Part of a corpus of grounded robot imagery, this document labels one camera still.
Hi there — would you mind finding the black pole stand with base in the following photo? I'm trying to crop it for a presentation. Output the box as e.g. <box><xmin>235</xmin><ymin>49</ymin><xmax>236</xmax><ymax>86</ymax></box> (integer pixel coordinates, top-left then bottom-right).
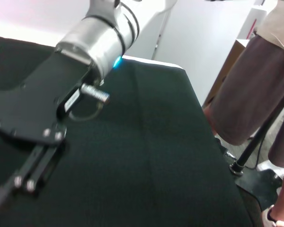
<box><xmin>229</xmin><ymin>99</ymin><xmax>284</xmax><ymax>211</ymax></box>

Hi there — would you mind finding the thin black floor cable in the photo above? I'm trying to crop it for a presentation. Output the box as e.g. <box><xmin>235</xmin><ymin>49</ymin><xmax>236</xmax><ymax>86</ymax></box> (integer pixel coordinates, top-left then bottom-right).
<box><xmin>244</xmin><ymin>139</ymin><xmax>267</xmax><ymax>170</ymax></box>

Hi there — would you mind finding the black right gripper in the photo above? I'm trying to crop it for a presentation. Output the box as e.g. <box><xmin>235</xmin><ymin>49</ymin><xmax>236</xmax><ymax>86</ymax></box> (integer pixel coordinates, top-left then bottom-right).
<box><xmin>0</xmin><ymin>51</ymin><xmax>97</xmax><ymax>211</ymax></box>

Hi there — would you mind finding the black tablecloth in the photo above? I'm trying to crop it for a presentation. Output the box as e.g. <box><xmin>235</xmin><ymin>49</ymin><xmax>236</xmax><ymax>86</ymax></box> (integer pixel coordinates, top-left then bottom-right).
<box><xmin>0</xmin><ymin>34</ymin><xmax>263</xmax><ymax>227</ymax></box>

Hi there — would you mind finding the right arm cable with plug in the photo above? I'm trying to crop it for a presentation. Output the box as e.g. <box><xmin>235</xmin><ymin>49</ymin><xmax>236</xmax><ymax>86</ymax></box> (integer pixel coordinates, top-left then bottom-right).
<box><xmin>68</xmin><ymin>83</ymin><xmax>111</xmax><ymax>122</ymax></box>

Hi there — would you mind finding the person in brown shorts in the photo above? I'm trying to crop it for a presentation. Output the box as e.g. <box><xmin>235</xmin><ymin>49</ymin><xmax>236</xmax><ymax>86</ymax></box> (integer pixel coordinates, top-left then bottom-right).
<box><xmin>202</xmin><ymin>0</ymin><xmax>284</xmax><ymax>227</ymax></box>

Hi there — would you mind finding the white panel with red mark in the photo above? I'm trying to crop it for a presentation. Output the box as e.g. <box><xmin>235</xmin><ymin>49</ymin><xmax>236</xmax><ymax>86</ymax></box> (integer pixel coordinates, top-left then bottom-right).
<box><xmin>245</xmin><ymin>6</ymin><xmax>268</xmax><ymax>41</ymax></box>

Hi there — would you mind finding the brown cardboard box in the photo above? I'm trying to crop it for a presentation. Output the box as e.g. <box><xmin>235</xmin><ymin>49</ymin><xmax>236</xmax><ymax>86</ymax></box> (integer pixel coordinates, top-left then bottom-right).
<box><xmin>202</xmin><ymin>39</ymin><xmax>251</xmax><ymax>110</ymax></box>

